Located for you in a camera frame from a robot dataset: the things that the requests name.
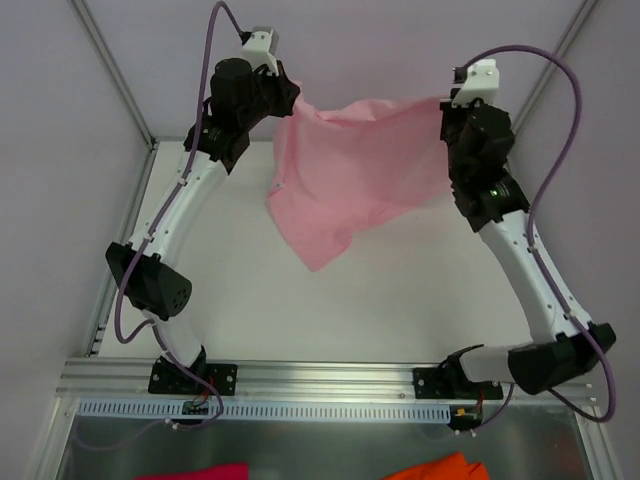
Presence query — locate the pink t shirt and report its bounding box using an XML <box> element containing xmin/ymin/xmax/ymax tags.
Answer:
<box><xmin>266</xmin><ymin>97</ymin><xmax>449</xmax><ymax>271</ymax></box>

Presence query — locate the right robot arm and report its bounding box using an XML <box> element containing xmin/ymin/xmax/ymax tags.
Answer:
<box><xmin>440</xmin><ymin>99</ymin><xmax>616</xmax><ymax>397</ymax></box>

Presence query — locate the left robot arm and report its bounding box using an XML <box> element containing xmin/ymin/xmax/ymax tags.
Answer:
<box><xmin>106</xmin><ymin>58</ymin><xmax>300</xmax><ymax>393</ymax></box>

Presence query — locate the orange t shirt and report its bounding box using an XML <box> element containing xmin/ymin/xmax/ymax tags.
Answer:
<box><xmin>384</xmin><ymin>452</ymin><xmax>490</xmax><ymax>480</ymax></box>

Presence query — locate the red t shirt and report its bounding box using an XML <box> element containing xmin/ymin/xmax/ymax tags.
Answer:
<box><xmin>136</xmin><ymin>462</ymin><xmax>250</xmax><ymax>480</ymax></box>

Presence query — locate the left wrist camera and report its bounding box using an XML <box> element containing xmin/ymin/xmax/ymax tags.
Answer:
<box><xmin>242</xmin><ymin>26</ymin><xmax>279</xmax><ymax>76</ymax></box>

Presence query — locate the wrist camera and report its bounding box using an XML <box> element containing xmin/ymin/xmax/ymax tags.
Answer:
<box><xmin>451</xmin><ymin>59</ymin><xmax>500</xmax><ymax>108</ymax></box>
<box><xmin>242</xmin><ymin>26</ymin><xmax>279</xmax><ymax>76</ymax></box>

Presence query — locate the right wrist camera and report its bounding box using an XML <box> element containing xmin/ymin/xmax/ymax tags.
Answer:
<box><xmin>451</xmin><ymin>59</ymin><xmax>500</xmax><ymax>108</ymax></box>

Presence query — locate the left aluminium frame post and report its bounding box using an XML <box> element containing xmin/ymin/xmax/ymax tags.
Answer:
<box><xmin>68</xmin><ymin>0</ymin><xmax>156</xmax><ymax>150</ymax></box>

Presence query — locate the aluminium frame post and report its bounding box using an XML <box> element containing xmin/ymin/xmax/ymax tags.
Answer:
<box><xmin>68</xmin><ymin>0</ymin><xmax>156</xmax><ymax>150</ymax></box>
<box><xmin>493</xmin><ymin>1</ymin><xmax>600</xmax><ymax>138</ymax></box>

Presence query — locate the right aluminium frame post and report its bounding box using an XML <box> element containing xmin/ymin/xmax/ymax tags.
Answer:
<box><xmin>493</xmin><ymin>1</ymin><xmax>600</xmax><ymax>138</ymax></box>

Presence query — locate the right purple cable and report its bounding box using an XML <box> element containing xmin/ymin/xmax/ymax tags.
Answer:
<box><xmin>452</xmin><ymin>44</ymin><xmax>619</xmax><ymax>424</ymax></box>

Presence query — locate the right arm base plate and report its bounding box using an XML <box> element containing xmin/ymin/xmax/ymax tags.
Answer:
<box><xmin>412</xmin><ymin>356</ymin><xmax>504</xmax><ymax>401</ymax></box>

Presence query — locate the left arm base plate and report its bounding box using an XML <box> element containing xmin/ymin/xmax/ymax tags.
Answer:
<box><xmin>147</xmin><ymin>358</ymin><xmax>238</xmax><ymax>396</ymax></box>

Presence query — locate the aluminium mounting rail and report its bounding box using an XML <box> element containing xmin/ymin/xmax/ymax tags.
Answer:
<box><xmin>55</xmin><ymin>357</ymin><xmax>599</xmax><ymax>406</ymax></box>

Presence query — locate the slotted cable duct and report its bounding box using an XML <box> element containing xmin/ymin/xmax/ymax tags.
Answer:
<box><xmin>77</xmin><ymin>398</ymin><xmax>451</xmax><ymax>425</ymax></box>

